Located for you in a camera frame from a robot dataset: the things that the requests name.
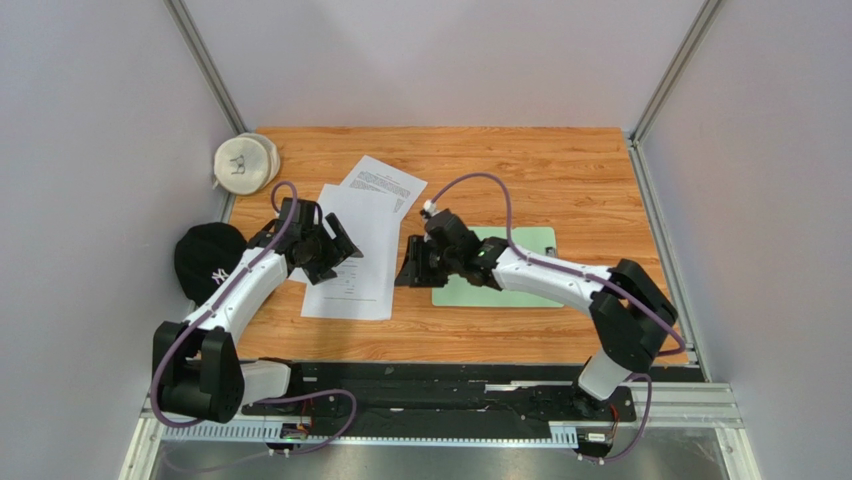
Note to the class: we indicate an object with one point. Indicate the signature page paper sheet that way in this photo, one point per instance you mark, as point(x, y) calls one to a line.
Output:
point(363, 288)

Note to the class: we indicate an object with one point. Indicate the right aluminium corner post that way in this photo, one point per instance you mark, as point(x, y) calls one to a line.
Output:
point(677, 66)

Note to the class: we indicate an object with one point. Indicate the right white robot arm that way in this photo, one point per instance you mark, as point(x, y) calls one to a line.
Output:
point(630, 313)

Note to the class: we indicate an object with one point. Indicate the green clipboard folder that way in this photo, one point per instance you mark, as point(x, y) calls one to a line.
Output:
point(459, 293)

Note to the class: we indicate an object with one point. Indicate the cream round zip pouch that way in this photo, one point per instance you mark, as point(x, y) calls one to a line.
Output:
point(246, 164)

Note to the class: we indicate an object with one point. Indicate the left aluminium corner post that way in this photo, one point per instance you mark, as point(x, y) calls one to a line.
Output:
point(193, 38)

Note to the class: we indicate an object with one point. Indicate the aluminium corner post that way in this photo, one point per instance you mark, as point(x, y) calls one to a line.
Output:
point(193, 38)
point(677, 66)

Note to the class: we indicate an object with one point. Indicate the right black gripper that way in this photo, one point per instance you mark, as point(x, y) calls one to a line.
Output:
point(421, 257)

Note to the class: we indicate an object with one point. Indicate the aluminium front rail frame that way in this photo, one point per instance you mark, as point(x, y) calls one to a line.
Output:
point(689, 428)

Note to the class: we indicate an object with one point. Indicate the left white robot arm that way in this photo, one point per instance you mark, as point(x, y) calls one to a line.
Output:
point(197, 373)

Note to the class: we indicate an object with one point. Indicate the text-filled paper sheet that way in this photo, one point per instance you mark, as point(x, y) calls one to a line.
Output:
point(371, 174)

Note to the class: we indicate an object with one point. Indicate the black NY baseball cap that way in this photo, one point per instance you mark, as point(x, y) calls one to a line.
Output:
point(205, 257)

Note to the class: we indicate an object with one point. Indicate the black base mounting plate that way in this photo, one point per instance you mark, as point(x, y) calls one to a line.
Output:
point(444, 400)

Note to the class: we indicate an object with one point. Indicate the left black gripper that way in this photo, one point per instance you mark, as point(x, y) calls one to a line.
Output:
point(320, 272)

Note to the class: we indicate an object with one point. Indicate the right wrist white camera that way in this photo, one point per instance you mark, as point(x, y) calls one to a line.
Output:
point(428, 211)

